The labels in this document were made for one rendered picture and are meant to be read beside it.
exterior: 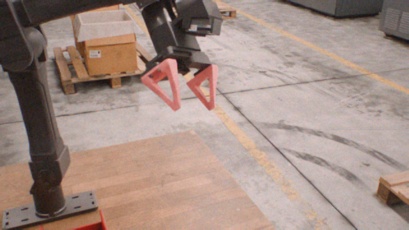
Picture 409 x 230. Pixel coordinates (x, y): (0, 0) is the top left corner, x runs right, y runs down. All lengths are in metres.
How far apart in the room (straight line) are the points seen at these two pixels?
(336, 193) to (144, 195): 1.78
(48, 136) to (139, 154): 0.37
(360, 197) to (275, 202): 0.53
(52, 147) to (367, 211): 1.99
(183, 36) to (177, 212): 0.42
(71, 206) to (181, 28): 0.49
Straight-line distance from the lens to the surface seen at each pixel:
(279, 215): 2.36
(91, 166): 1.13
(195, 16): 0.67
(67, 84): 4.02
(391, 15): 6.19
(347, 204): 2.54
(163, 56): 0.66
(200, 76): 0.74
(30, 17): 0.77
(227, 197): 0.98
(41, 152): 0.87
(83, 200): 0.99
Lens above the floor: 1.49
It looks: 26 degrees down
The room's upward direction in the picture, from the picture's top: straight up
